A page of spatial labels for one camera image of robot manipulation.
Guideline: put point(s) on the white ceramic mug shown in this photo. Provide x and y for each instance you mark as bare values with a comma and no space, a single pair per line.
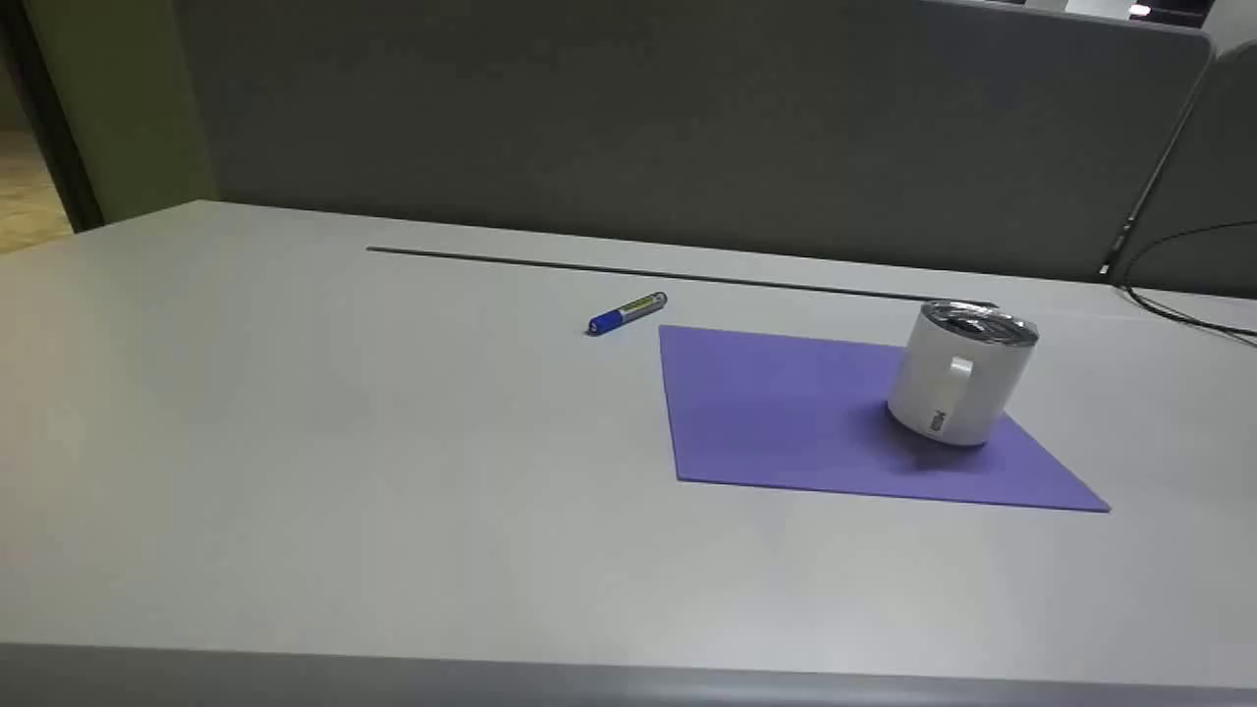
945,394

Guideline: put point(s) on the blue and grey marker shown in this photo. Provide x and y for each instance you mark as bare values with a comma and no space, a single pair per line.
630,310

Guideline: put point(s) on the purple rectangular mat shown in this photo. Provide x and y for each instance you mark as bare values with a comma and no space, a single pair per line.
788,416

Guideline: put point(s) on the large grey partition panel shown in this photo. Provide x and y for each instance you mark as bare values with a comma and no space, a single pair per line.
654,117

